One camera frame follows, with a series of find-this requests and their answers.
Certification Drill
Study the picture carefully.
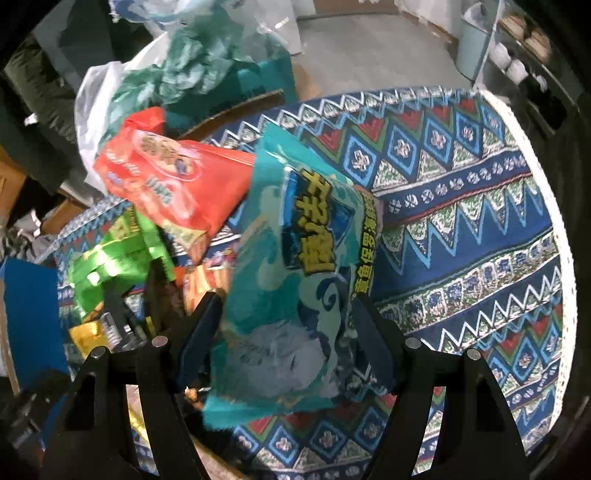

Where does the orange snack packet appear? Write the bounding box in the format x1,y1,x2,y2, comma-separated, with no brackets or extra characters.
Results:
182,263,232,319

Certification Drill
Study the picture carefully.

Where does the teal snack packet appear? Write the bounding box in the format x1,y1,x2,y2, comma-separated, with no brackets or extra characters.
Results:
203,122,400,430

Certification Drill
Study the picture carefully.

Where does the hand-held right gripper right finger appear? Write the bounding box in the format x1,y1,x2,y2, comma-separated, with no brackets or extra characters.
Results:
353,293,532,480

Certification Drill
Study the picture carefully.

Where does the light blue bin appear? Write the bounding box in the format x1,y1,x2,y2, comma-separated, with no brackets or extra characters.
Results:
458,4,498,83

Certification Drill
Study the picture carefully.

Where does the black shoe rack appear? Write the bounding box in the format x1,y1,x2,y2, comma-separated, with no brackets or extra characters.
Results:
480,0,585,137

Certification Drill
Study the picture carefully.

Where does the dark hanging jacket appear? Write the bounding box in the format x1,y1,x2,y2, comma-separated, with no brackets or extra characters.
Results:
0,28,109,185

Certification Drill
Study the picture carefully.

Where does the red snack packet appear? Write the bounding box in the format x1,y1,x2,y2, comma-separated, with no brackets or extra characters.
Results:
92,107,257,241

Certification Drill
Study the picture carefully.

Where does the blue plastic bag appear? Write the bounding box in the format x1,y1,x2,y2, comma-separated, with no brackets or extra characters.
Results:
108,0,190,35

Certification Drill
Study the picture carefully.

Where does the white plastic bag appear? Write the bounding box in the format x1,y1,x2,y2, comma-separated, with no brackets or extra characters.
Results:
75,34,169,195

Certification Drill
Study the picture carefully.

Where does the crumpled teal plastic bag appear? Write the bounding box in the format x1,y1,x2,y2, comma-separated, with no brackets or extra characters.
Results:
111,21,264,123

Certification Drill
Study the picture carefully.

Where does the green snack packet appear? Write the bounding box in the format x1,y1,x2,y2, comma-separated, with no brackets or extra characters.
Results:
68,205,178,324

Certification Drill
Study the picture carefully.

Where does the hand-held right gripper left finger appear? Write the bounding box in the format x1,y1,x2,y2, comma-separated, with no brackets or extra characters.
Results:
39,291,227,480

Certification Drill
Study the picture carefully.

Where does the gold snack packet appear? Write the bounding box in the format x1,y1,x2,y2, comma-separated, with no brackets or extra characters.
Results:
69,320,114,358

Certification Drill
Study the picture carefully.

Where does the cardboard box with blue rim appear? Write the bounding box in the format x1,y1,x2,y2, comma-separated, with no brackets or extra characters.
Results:
0,256,70,398

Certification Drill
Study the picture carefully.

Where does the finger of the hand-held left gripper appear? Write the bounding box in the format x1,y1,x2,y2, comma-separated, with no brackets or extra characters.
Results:
145,258,175,342
102,277,145,348

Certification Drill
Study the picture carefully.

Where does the patterned blue tablecloth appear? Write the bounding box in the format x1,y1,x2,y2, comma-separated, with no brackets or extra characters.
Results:
39,85,578,480

